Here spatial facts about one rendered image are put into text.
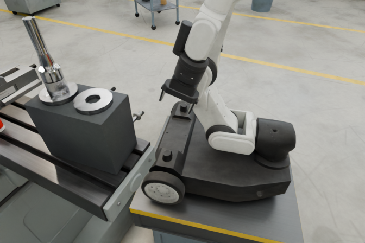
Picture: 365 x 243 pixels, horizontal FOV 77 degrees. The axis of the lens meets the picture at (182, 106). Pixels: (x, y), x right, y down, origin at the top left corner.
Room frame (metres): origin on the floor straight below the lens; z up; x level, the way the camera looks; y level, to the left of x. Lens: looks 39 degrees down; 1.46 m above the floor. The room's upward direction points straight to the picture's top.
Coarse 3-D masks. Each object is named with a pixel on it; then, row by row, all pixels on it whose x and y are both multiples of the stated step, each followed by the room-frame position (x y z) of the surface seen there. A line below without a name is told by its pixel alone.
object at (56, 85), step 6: (60, 72) 0.47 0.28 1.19; (42, 78) 0.45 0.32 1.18; (48, 78) 0.45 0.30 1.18; (54, 78) 0.45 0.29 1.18; (60, 78) 0.46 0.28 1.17; (48, 84) 0.45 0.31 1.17; (54, 84) 0.45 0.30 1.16; (60, 84) 0.46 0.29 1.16; (66, 84) 0.47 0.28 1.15; (48, 90) 0.45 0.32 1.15; (54, 90) 0.45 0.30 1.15; (60, 90) 0.45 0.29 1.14; (66, 90) 0.46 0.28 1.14; (54, 96) 0.45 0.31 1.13
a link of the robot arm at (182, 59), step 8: (184, 24) 0.61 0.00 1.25; (192, 24) 0.62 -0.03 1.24; (184, 32) 0.60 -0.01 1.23; (176, 40) 0.62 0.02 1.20; (184, 40) 0.61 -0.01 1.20; (176, 48) 0.61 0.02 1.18; (184, 48) 0.61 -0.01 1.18; (184, 56) 0.59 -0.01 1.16; (184, 64) 0.58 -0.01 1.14; (192, 64) 0.57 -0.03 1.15; (200, 64) 0.58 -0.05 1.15; (208, 64) 0.60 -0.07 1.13; (192, 72) 0.57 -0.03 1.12; (200, 72) 0.58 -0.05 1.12
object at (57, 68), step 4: (56, 64) 0.48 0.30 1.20; (40, 68) 0.46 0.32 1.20; (52, 68) 0.46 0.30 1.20; (56, 68) 0.46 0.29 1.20; (60, 68) 0.47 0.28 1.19; (40, 72) 0.45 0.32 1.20; (44, 72) 0.45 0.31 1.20; (48, 72) 0.45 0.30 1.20; (52, 72) 0.45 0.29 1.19; (56, 72) 0.46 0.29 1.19
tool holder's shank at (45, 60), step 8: (32, 16) 0.48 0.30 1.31; (24, 24) 0.46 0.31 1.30; (32, 24) 0.46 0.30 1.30; (32, 32) 0.46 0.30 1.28; (40, 32) 0.47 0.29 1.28; (32, 40) 0.46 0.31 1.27; (40, 40) 0.46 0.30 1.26; (40, 48) 0.46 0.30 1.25; (40, 56) 0.46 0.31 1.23; (48, 56) 0.46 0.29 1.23; (40, 64) 0.46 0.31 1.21; (48, 64) 0.46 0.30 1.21
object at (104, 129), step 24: (48, 96) 0.45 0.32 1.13; (72, 96) 0.45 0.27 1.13; (96, 96) 0.45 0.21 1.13; (120, 96) 0.46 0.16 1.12; (48, 120) 0.41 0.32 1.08; (72, 120) 0.39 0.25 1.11; (96, 120) 0.37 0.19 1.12; (120, 120) 0.42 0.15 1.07; (48, 144) 0.43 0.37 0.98; (72, 144) 0.40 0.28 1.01; (96, 144) 0.37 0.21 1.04; (120, 144) 0.40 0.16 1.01; (96, 168) 0.38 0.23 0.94; (120, 168) 0.38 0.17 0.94
